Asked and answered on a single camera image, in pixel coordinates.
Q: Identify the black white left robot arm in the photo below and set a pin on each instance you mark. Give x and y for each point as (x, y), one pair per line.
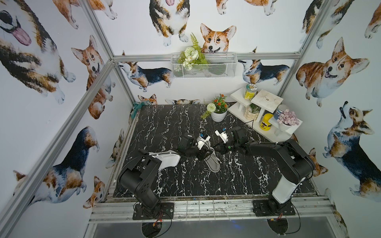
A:
(138, 175)

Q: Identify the woven basket with plant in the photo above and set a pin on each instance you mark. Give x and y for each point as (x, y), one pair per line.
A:
(252, 112)

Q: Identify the blue grey tin can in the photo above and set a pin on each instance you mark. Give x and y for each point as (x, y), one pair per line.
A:
(280, 109)

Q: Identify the green cloth ribbon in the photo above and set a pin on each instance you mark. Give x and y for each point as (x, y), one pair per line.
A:
(137, 107)

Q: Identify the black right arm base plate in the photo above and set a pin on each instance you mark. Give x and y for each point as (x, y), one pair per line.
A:
(271, 207)

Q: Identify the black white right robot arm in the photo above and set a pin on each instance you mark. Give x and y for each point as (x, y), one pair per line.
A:
(294, 163)

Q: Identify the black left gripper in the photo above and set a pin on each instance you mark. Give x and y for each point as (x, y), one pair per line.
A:
(203, 152)

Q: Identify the white potted red flowers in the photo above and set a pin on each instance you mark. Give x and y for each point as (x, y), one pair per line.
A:
(217, 109)

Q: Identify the pink flowers white pot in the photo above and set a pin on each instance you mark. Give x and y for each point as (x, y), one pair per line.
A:
(287, 119)

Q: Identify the white wire wall basket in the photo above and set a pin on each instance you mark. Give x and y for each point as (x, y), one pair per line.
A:
(220, 65)

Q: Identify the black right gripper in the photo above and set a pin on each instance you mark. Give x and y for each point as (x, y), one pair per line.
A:
(224, 146)

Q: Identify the grey canvas sneaker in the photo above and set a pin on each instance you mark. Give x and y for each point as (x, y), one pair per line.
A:
(214, 163)

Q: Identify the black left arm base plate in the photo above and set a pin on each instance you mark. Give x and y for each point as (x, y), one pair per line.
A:
(162, 211)

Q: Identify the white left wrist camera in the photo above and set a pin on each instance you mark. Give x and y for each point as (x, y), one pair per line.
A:
(202, 140)

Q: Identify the yellow container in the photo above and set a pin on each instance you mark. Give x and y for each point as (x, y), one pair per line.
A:
(265, 125)

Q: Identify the green white artificial flowers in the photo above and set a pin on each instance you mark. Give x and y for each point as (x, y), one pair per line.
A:
(192, 56)

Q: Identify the aluminium frame rail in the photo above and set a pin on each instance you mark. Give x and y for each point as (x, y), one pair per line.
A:
(211, 210)

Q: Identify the green lidded jar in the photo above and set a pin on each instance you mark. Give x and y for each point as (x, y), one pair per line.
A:
(250, 91)

